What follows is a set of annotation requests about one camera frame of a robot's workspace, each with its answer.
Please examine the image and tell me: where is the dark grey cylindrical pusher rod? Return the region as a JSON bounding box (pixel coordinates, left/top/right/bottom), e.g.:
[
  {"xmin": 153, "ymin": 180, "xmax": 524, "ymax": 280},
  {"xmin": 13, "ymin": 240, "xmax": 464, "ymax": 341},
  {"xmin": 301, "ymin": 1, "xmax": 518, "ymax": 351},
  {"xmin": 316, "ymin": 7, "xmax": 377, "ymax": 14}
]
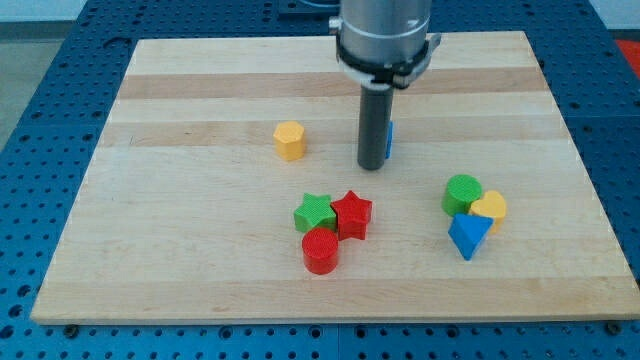
[{"xmin": 357, "ymin": 87, "xmax": 393, "ymax": 170}]

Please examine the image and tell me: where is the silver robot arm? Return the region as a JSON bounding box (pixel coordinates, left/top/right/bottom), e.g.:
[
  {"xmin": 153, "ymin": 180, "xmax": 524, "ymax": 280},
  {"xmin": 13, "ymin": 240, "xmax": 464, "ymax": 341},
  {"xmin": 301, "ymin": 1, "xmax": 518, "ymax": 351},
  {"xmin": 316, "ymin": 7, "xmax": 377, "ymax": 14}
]
[{"xmin": 329, "ymin": 0, "xmax": 442, "ymax": 170}]

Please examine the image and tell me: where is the red star block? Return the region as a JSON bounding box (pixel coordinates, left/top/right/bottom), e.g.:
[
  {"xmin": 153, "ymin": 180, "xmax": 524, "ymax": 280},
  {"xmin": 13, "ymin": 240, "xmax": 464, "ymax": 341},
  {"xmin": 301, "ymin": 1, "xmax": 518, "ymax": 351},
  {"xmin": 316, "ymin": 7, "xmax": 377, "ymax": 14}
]
[{"xmin": 330, "ymin": 190, "xmax": 373, "ymax": 241}]

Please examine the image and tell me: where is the green star block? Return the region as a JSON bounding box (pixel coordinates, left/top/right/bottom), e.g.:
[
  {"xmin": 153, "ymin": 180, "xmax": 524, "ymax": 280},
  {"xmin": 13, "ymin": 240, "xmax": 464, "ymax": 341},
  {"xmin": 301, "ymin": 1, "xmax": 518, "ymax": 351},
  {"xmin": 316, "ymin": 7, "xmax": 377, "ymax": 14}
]
[{"xmin": 293, "ymin": 193, "xmax": 337, "ymax": 233}]

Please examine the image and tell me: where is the blue block behind rod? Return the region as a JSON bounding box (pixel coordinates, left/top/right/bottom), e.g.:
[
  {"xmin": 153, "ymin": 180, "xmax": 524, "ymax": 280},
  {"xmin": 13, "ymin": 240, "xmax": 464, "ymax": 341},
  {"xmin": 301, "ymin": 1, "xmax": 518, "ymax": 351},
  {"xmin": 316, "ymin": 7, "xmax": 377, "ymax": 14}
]
[{"xmin": 385, "ymin": 121, "xmax": 394, "ymax": 160}]

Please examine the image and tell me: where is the yellow hexagon block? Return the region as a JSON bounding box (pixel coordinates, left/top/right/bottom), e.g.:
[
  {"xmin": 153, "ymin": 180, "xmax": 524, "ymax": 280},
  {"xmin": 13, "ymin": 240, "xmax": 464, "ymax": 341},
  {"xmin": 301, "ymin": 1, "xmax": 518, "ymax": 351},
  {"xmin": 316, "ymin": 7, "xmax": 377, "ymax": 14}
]
[{"xmin": 273, "ymin": 121, "xmax": 306, "ymax": 161}]

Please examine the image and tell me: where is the green cylinder block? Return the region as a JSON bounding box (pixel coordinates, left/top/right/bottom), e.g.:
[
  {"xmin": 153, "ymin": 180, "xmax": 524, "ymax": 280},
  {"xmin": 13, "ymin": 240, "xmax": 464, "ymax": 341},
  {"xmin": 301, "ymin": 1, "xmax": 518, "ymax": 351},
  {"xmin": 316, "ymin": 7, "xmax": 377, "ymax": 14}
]
[{"xmin": 441, "ymin": 174, "xmax": 483, "ymax": 216}]

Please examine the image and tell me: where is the yellow heart block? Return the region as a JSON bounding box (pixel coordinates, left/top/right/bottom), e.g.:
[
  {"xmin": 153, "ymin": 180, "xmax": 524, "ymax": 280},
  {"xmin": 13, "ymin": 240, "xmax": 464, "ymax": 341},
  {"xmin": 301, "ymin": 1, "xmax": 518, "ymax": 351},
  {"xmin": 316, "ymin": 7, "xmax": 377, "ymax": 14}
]
[{"xmin": 468, "ymin": 190, "xmax": 507, "ymax": 235}]

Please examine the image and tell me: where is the red cylinder block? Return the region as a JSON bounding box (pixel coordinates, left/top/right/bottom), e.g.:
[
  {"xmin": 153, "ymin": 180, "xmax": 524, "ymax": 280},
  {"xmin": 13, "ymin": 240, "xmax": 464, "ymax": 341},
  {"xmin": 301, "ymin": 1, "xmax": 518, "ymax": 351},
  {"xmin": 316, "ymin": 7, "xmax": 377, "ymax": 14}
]
[{"xmin": 301, "ymin": 227, "xmax": 339, "ymax": 275}]

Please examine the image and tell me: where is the blue triangle block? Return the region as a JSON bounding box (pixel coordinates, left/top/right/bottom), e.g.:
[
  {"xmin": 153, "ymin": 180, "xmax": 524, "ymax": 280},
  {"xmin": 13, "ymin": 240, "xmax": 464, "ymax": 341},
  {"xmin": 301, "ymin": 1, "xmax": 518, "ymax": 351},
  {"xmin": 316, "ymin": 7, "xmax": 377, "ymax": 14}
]
[{"xmin": 448, "ymin": 214, "xmax": 494, "ymax": 261}]

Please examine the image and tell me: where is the wooden board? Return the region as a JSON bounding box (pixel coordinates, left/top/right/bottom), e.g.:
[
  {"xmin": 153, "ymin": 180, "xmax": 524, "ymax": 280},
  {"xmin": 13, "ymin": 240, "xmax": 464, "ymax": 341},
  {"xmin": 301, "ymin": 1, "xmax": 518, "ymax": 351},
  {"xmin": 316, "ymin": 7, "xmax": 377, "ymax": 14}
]
[{"xmin": 31, "ymin": 31, "xmax": 639, "ymax": 325}]

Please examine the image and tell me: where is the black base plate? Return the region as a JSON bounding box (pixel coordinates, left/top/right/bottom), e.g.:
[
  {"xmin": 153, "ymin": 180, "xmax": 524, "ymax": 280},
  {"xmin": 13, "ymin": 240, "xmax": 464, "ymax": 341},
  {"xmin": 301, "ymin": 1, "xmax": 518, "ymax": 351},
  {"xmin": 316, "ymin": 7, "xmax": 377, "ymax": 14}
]
[{"xmin": 276, "ymin": 0, "xmax": 340, "ymax": 18}]

